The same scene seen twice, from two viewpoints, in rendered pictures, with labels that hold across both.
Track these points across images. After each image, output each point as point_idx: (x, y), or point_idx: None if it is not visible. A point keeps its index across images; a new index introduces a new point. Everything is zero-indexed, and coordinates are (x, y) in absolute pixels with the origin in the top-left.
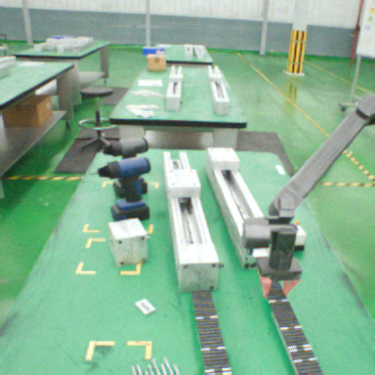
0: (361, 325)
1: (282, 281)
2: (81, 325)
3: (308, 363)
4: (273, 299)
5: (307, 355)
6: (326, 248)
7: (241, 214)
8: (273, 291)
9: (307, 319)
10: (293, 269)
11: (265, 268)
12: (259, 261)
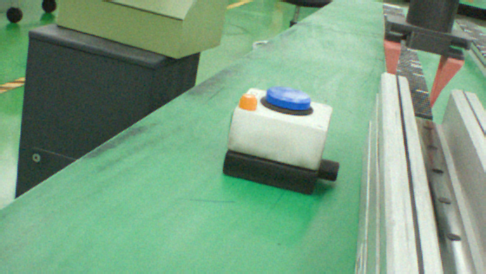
0: (264, 66)
1: (362, 130)
2: None
3: (403, 57)
4: (417, 92)
5: (399, 59)
6: (153, 128)
7: (450, 195)
8: (411, 97)
9: (354, 94)
10: (404, 18)
11: (460, 32)
12: (469, 37)
